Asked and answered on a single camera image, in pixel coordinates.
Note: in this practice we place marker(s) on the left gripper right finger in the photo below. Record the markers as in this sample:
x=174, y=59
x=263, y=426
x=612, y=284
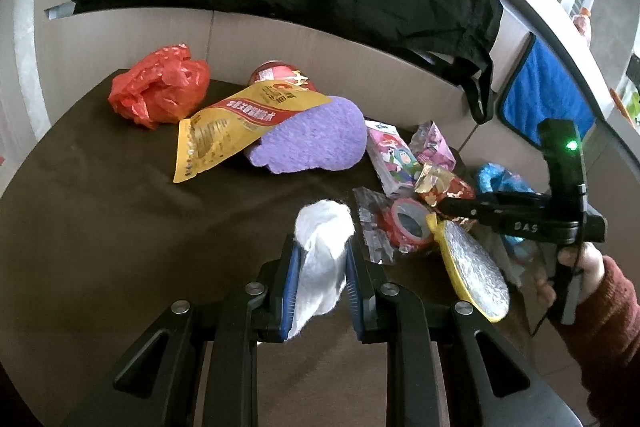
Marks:
x=446, y=366

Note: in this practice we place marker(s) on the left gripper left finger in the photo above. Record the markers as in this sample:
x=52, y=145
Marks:
x=199, y=362

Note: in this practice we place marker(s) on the silver round foil board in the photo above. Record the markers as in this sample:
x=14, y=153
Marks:
x=473, y=274

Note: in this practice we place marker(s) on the white tissue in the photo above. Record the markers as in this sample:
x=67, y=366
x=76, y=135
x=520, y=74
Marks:
x=323, y=230

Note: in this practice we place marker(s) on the yellow red snack bag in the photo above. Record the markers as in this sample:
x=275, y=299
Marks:
x=225, y=128

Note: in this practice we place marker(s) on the red plastic bag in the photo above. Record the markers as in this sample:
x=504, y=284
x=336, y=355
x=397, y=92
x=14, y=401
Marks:
x=163, y=88

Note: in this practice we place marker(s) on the dark red sleeve forearm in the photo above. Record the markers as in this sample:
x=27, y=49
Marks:
x=604, y=341

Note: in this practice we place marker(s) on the blue bag lined trash bin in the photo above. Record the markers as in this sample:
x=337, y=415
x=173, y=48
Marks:
x=492, y=178

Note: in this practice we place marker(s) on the blue towel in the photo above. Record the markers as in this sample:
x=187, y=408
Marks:
x=541, y=88

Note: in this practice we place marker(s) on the pink yellow snack wrapper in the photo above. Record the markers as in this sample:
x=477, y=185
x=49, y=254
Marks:
x=430, y=147

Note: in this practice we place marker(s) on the dark brown table mat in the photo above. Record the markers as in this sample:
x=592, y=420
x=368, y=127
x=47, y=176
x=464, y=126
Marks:
x=96, y=242

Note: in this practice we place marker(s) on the clear wrapper with red tape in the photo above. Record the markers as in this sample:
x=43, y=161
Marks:
x=391, y=228

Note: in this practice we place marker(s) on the purple grape-shaped foam card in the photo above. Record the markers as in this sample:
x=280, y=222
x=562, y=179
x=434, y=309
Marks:
x=332, y=137

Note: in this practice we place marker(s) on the red crushed soda can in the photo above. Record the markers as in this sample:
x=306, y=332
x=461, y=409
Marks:
x=277, y=70

